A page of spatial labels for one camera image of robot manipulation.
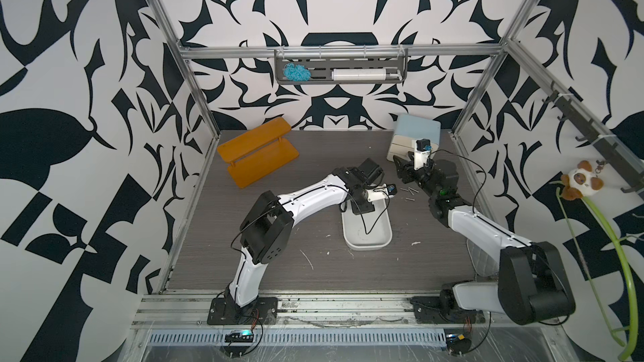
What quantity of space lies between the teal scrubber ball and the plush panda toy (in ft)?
2.66

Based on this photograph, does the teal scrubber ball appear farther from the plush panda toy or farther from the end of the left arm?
the plush panda toy

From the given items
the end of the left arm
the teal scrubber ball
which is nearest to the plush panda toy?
the end of the left arm

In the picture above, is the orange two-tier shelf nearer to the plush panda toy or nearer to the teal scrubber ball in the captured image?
the teal scrubber ball

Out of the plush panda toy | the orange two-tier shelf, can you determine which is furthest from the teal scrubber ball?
the plush panda toy

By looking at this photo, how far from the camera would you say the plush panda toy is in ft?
1.95

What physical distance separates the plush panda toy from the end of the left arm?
0.46 m

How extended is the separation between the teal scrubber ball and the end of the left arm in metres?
0.41

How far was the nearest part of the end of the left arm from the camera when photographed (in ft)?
2.10

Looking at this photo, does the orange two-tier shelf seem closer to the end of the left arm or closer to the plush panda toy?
the end of the left arm

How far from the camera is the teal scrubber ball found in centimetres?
93
